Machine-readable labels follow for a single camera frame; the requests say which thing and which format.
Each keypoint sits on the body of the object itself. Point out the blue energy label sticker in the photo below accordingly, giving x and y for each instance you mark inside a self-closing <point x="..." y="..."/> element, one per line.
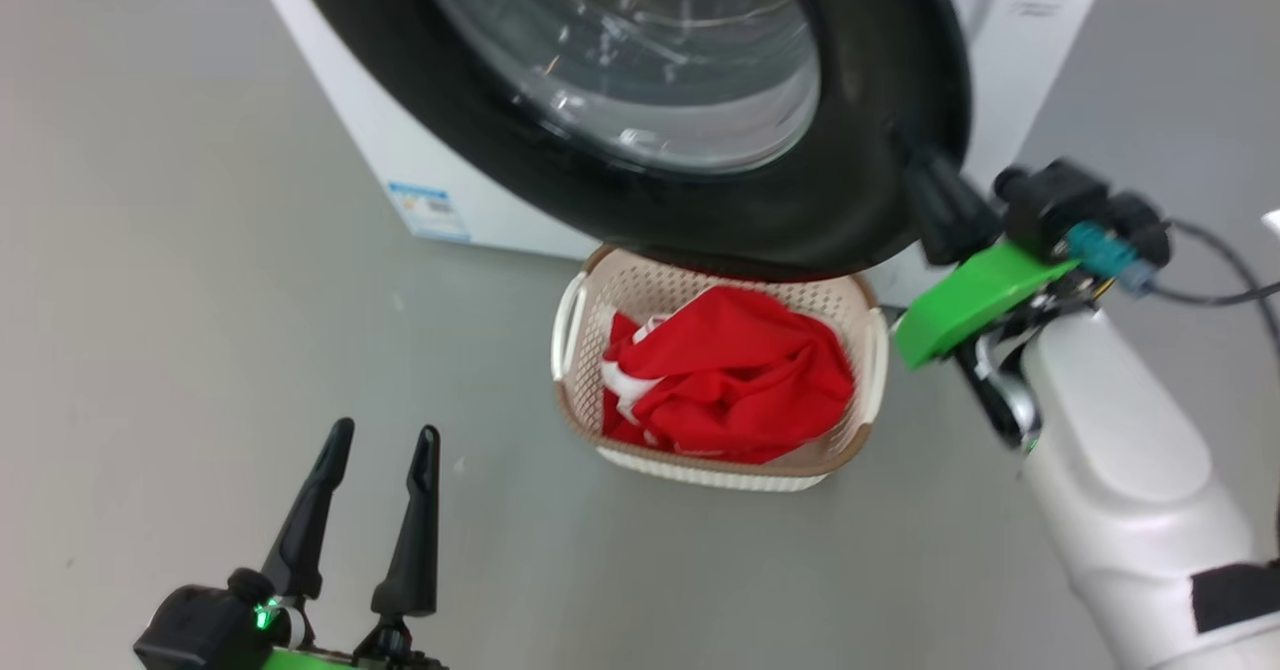
<point x="428" y="212"/>

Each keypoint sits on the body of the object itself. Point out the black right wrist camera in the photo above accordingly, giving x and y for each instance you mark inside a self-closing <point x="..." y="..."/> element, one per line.
<point x="1050" y="205"/>

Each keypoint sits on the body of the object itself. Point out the cream perforated laundry basket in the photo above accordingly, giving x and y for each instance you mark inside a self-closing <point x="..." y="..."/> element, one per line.
<point x="580" y="330"/>

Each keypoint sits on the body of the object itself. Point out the washing machine door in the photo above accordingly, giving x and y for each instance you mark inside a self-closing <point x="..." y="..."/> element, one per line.
<point x="480" y="150"/>

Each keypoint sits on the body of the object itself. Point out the white front-load washing machine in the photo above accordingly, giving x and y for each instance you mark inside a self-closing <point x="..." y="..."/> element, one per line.
<point x="1045" y="80"/>

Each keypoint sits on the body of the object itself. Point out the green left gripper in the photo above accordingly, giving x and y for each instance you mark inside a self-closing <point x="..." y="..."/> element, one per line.
<point x="400" y="650"/>

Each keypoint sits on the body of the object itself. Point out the red and white garment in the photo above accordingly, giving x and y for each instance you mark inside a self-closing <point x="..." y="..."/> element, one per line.
<point x="750" y="370"/>

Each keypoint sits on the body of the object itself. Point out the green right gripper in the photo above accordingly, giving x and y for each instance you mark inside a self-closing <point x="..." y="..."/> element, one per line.
<point x="970" y="300"/>

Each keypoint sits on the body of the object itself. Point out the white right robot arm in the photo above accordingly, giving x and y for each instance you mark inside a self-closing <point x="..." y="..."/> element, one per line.
<point x="1120" y="450"/>

